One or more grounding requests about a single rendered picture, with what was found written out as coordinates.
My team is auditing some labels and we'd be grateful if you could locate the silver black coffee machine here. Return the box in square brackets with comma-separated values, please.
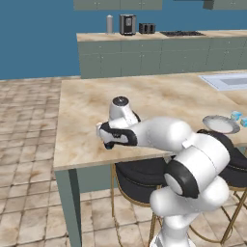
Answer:
[119, 14, 137, 37]

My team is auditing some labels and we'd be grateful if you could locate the steel sink basin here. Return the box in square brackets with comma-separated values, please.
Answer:
[198, 72, 247, 92]

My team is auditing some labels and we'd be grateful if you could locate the grey-green wall cupboard run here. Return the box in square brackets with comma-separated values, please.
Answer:
[72, 0, 164, 12]

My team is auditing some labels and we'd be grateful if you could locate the black toaster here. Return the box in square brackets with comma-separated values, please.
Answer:
[138, 22, 156, 35]

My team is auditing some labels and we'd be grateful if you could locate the grey-green base cupboard run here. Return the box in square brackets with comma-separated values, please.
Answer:
[76, 29, 247, 80]

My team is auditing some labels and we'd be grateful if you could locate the black stool with gold legs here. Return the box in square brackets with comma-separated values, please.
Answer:
[110, 156, 172, 247]
[188, 128, 247, 246]

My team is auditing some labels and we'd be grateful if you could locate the grey round plate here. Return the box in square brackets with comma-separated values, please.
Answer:
[202, 114, 241, 135]

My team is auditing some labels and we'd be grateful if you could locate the grey-green kitchen island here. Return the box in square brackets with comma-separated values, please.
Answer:
[52, 69, 247, 247]

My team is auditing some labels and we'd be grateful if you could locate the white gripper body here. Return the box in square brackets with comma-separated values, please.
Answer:
[95, 121, 112, 140]

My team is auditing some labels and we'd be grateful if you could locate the grey cylinder canister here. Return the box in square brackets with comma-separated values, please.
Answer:
[106, 14, 115, 35]

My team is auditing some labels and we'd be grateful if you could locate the black hob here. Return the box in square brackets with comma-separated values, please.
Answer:
[159, 30, 206, 38]

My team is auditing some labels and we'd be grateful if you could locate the grey-green range hood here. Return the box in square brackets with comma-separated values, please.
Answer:
[202, 0, 247, 11]

